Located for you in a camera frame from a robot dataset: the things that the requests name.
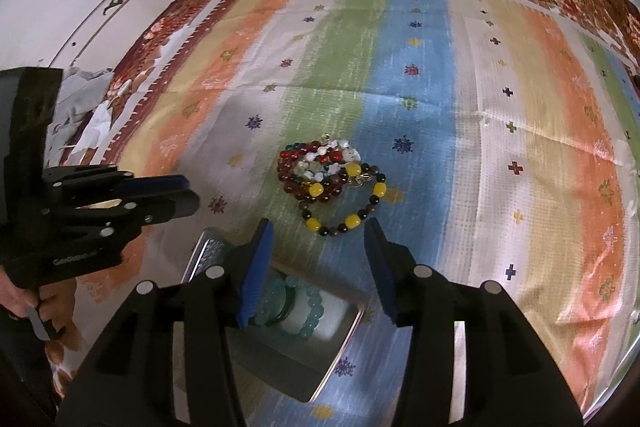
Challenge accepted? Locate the silver metal tin box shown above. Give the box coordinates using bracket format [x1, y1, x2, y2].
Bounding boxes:
[180, 229, 366, 404]

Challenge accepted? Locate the green and white bead bracelet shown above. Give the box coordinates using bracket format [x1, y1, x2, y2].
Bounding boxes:
[295, 159, 341, 185]

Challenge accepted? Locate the light teal bead bracelet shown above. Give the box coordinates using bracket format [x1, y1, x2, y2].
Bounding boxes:
[272, 282, 328, 340]

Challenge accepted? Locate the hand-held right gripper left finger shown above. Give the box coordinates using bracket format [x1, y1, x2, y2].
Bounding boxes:
[56, 218, 275, 427]

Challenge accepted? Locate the green jade bangle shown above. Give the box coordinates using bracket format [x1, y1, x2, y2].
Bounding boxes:
[250, 274, 301, 328]

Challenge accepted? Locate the yellow and brown bead bracelet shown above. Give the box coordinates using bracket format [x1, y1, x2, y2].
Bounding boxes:
[298, 163, 388, 238]

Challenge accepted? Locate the person's left hand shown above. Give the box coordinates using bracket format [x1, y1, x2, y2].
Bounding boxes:
[0, 264, 76, 343]

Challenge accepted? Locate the white stone chip bracelet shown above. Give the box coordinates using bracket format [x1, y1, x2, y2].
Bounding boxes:
[300, 139, 362, 168]

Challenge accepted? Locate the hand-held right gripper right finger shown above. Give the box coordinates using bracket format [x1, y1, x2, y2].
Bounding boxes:
[363, 217, 585, 427]

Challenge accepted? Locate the person's left forearm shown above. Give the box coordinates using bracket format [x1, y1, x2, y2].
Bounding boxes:
[0, 307, 58, 427]

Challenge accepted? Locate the dark red bead bracelet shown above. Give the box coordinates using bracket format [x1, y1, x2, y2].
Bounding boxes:
[277, 142, 351, 208]

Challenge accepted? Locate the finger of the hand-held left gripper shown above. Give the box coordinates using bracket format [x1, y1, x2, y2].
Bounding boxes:
[39, 190, 201, 254]
[42, 164, 193, 208]

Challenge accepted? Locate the striped colourful mat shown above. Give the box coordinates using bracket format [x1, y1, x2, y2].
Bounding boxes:
[47, 0, 640, 427]

